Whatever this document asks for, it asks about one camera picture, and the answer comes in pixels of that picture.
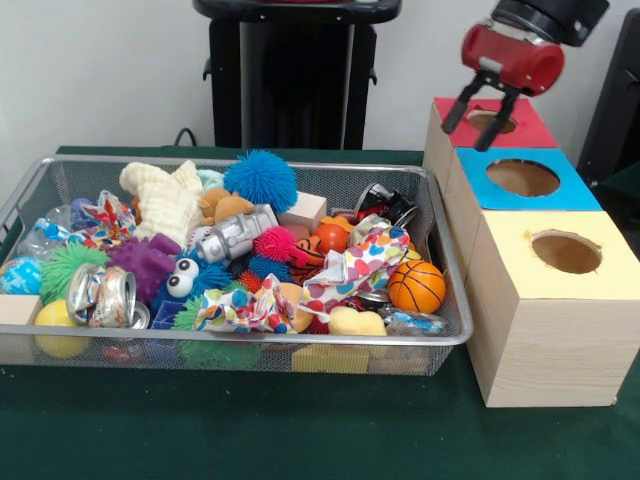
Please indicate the black upright panel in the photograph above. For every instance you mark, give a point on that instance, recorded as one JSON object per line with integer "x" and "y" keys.
{"x": 617, "y": 100}

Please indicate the cream waffle cloth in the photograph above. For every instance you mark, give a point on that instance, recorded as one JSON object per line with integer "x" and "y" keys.
{"x": 160, "y": 200}

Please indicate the blue spiky rubber ball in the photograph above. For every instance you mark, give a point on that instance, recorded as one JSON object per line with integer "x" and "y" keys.
{"x": 260, "y": 182}

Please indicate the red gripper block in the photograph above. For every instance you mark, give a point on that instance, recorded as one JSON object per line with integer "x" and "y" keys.
{"x": 515, "y": 57}

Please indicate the purple knobby rubber ball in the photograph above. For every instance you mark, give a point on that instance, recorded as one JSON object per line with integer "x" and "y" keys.
{"x": 145, "y": 262}

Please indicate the green spiky rubber ball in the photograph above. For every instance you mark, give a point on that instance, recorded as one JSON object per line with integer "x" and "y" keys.
{"x": 65, "y": 270}

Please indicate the wooden box with three holes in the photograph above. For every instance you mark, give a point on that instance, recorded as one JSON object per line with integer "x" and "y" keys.
{"x": 560, "y": 350}

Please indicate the blue globe ball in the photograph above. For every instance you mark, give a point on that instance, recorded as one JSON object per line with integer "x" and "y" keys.
{"x": 20, "y": 276}

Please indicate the dark green side tablecloth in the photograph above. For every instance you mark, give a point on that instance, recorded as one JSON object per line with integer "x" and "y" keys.
{"x": 625, "y": 200}

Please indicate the orange toy basketball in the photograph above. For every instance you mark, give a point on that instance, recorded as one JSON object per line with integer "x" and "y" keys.
{"x": 417, "y": 290}

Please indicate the crushed silver drink can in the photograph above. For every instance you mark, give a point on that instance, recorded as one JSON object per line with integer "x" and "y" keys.
{"x": 102, "y": 297}

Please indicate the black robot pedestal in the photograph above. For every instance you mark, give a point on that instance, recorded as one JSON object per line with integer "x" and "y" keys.
{"x": 300, "y": 75}

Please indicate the silver toy robot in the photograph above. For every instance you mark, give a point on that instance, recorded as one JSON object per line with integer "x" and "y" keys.
{"x": 232, "y": 235}

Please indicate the yellow ball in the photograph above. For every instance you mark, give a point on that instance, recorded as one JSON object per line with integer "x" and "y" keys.
{"x": 50, "y": 315}

